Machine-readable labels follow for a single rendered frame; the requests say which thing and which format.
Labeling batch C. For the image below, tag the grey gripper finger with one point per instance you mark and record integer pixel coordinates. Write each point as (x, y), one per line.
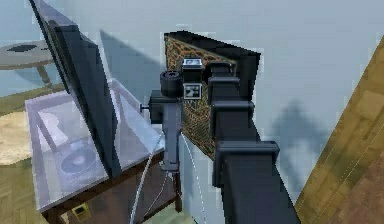
(194, 166)
(143, 176)

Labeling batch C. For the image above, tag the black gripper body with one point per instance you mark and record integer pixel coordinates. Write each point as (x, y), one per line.
(170, 110)

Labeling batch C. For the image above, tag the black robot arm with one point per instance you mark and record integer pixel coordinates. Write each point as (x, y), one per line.
(246, 186)

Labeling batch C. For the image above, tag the black framed brown painting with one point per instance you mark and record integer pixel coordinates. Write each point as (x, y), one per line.
(196, 123)

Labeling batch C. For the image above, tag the small yellow box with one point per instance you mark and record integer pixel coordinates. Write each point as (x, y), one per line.
(81, 212)

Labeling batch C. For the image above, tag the black flat television set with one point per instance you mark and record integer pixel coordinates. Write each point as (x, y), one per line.
(90, 100)

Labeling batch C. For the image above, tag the glass top wooden table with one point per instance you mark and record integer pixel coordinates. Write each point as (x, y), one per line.
(53, 160)

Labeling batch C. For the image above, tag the grey round table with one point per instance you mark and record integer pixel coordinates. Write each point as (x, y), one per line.
(20, 59)

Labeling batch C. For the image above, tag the black flat oval dish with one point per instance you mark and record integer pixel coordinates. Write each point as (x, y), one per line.
(22, 48)

